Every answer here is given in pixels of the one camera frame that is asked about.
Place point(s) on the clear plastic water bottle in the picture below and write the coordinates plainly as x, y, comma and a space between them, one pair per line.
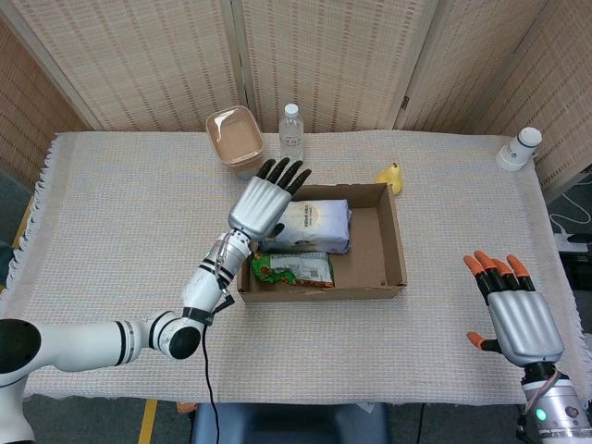
292, 134

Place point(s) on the left silver black-fingered robot hand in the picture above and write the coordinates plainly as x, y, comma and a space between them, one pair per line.
259, 203

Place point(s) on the woven beige tablecloth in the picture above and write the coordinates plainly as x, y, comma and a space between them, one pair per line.
115, 194

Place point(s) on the green snack packet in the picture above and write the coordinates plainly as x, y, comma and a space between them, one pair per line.
291, 270

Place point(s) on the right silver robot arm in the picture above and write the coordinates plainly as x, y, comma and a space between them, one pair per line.
552, 409

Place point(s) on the brown cardboard box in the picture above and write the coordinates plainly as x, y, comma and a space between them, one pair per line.
370, 259

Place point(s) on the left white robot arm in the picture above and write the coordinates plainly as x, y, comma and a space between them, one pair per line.
115, 342

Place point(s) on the white power strip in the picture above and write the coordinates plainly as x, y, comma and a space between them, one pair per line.
570, 241

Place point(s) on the right silver orange-tipped robot hand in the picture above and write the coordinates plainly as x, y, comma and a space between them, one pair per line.
522, 324

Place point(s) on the yellow pear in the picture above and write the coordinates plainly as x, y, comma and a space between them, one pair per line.
391, 178

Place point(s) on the blue-and-white bag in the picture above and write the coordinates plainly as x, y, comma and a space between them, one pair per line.
316, 224

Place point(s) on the bamboo folding screen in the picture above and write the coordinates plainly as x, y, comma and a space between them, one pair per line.
324, 60

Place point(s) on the brown lidded food container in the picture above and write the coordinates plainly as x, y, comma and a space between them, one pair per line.
236, 141

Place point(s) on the white plastic jar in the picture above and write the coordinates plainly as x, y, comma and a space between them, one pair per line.
519, 149

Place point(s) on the blue padded chair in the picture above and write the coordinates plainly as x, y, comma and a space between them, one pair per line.
289, 423

